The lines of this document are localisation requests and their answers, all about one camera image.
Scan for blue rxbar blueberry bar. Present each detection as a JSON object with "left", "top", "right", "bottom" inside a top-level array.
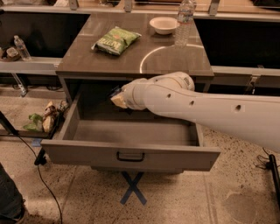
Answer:
[{"left": 108, "top": 86, "right": 122, "bottom": 98}]

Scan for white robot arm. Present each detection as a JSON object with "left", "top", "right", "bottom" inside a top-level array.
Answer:
[{"left": 111, "top": 72, "right": 280, "bottom": 152}]

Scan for open grey top drawer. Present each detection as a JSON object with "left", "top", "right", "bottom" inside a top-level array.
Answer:
[{"left": 42, "top": 81, "right": 221, "bottom": 173}]

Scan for grey cabinet with counter top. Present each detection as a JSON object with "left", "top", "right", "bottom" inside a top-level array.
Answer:
[{"left": 57, "top": 13, "right": 214, "bottom": 107}]

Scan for clear water bottle on counter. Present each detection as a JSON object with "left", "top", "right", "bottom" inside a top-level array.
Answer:
[{"left": 175, "top": 0, "right": 196, "bottom": 47}]

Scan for green chip bag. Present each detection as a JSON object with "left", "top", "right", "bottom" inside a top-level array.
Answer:
[{"left": 91, "top": 26, "right": 141, "bottom": 56}]

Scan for tan snack bag on floor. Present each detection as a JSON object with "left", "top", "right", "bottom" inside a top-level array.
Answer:
[{"left": 43, "top": 101, "right": 57, "bottom": 133}]

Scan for white bowl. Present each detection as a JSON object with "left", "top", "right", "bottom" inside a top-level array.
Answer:
[{"left": 150, "top": 17, "right": 178, "bottom": 35}]

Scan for blue tape cross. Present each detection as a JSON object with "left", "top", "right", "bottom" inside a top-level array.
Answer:
[{"left": 120, "top": 171, "right": 147, "bottom": 206}]

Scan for green snack bag on floor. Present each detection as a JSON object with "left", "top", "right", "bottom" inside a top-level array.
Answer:
[{"left": 24, "top": 113, "right": 43, "bottom": 132}]

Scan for small water bottle on ledge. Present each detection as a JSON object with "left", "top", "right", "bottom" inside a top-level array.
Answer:
[{"left": 14, "top": 35, "right": 32, "bottom": 61}]

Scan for black tripod leg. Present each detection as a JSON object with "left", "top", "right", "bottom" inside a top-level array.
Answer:
[{"left": 0, "top": 111, "right": 18, "bottom": 136}]

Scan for snack items on ledge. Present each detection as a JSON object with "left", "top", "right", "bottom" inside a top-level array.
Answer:
[{"left": 0, "top": 47, "right": 20, "bottom": 62}]

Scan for person leg in jeans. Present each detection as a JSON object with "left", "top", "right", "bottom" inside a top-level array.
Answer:
[{"left": 0, "top": 163, "right": 25, "bottom": 224}]

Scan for black drawer handle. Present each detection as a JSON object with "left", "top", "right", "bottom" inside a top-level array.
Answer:
[{"left": 116, "top": 151, "right": 145, "bottom": 162}]

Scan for black cable on floor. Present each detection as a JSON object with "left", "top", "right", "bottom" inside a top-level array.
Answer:
[{"left": 17, "top": 135, "right": 64, "bottom": 224}]

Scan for black stand with cables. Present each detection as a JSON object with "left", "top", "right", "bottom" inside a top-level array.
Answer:
[{"left": 257, "top": 149, "right": 280, "bottom": 210}]

